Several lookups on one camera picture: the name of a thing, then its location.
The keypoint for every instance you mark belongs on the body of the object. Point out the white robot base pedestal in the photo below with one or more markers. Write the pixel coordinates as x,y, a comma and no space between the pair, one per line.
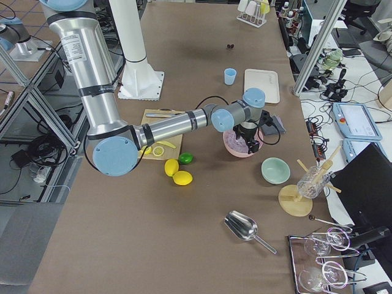
139,80

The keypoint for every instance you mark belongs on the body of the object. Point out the lemon slice lower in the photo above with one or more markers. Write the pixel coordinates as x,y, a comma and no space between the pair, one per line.
158,151

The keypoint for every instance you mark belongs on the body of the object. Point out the black monitor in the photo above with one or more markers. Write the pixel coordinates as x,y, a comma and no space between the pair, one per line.
365,185

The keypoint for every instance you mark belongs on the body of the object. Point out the lemon slice upper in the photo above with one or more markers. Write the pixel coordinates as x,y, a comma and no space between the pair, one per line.
145,150

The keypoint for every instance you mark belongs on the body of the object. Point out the blue teach pendant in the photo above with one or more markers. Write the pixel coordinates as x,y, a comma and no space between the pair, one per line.
355,121

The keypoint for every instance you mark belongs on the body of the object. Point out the aluminium frame post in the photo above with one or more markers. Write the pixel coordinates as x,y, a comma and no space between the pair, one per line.
317,46

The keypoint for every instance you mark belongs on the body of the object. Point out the steel ice scoop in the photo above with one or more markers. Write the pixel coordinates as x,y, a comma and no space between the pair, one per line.
245,228

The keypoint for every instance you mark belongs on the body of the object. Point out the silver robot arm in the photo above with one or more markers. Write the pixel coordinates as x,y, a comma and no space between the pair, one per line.
117,143

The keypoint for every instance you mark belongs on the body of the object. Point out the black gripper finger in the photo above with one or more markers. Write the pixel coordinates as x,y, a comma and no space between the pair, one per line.
253,146
239,134

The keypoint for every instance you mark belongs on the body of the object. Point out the wine glass upper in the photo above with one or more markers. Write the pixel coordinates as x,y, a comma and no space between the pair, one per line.
321,244

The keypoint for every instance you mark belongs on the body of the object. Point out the cream rabbit tray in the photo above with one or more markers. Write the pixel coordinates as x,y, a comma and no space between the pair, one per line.
266,80

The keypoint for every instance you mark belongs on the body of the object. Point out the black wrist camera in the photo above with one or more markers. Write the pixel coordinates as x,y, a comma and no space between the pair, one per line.
265,119

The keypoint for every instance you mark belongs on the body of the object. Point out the clear textured glass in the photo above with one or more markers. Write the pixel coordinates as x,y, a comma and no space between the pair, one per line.
311,184

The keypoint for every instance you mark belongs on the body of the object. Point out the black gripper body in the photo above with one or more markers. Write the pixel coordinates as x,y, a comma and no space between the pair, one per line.
247,135

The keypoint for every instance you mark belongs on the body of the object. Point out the wine glass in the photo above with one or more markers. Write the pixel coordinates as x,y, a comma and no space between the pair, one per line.
321,244
329,277

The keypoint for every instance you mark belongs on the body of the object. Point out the yellow plastic knife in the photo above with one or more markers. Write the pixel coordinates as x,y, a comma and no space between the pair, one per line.
167,143

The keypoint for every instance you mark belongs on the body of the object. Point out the wine glass lower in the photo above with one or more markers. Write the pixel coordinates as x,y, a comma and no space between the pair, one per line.
329,277

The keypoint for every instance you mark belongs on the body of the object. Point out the green bowl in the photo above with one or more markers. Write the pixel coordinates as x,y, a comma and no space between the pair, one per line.
275,170

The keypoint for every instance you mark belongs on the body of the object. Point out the yellow lemon near board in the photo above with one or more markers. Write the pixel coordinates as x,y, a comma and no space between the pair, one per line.
171,167

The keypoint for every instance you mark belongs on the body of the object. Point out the grey folded cloth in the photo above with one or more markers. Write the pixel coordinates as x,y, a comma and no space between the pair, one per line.
273,129

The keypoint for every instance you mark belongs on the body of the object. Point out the steel muddler black tip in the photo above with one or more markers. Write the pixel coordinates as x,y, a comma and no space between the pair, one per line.
161,115

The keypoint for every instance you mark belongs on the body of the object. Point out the light blue cup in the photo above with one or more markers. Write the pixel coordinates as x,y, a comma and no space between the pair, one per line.
229,76

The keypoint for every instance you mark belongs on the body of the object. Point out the white cup rack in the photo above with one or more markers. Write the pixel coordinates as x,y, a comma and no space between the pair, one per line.
253,12

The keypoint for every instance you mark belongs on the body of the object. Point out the lemon slice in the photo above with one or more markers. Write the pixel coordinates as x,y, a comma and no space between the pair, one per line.
145,150
158,151

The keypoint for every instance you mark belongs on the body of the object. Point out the green lime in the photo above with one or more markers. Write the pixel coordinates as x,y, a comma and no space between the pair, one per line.
185,158

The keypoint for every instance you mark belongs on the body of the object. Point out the pink bowl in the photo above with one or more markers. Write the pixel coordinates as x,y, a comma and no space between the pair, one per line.
242,155

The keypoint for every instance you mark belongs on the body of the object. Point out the pile of clear ice cubes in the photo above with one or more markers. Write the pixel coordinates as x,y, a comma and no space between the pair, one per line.
233,144

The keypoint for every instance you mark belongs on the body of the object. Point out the wooden cup stand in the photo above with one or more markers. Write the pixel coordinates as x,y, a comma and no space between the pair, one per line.
292,202

